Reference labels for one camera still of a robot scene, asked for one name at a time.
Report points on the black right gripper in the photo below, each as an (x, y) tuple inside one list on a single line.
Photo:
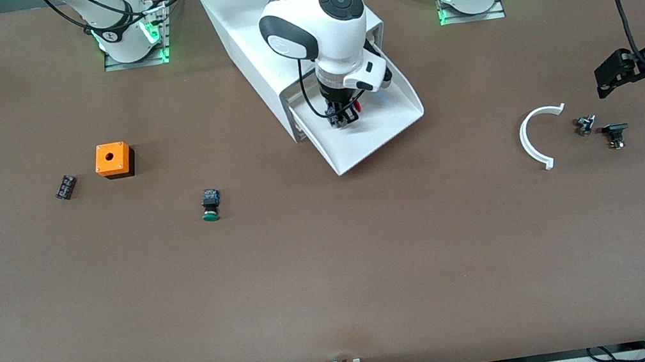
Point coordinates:
[(334, 98)]

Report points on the white plastic drawer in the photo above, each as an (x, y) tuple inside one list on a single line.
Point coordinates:
[(368, 141)]

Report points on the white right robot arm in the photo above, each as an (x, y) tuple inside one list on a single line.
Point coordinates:
[(329, 18)]

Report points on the white drawer cabinet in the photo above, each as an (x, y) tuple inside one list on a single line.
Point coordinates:
[(251, 56)]

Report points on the green mushroom push button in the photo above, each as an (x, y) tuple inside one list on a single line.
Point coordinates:
[(210, 206)]

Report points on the white curved plastic arc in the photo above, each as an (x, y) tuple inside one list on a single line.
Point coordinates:
[(524, 142)]

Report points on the orange box with black base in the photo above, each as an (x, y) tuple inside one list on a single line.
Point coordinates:
[(112, 157)]

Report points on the small black terminal block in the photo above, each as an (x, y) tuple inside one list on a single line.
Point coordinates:
[(66, 187)]

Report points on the small black silver switch part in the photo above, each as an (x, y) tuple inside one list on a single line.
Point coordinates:
[(586, 125)]

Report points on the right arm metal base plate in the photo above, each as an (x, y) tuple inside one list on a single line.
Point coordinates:
[(113, 62)]

